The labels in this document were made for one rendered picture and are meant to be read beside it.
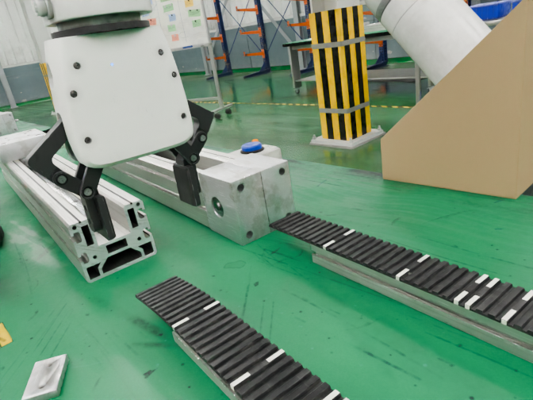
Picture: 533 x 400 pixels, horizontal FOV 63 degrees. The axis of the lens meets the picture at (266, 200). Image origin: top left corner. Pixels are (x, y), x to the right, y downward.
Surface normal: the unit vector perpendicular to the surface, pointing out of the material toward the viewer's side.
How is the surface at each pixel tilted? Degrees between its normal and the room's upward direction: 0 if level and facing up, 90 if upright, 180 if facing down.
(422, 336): 0
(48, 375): 0
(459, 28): 60
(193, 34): 90
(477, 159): 90
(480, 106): 90
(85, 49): 84
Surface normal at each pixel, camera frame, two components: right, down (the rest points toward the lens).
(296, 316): -0.16, -0.92
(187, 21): -0.46, 0.39
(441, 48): -0.62, 0.25
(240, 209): 0.60, 0.21
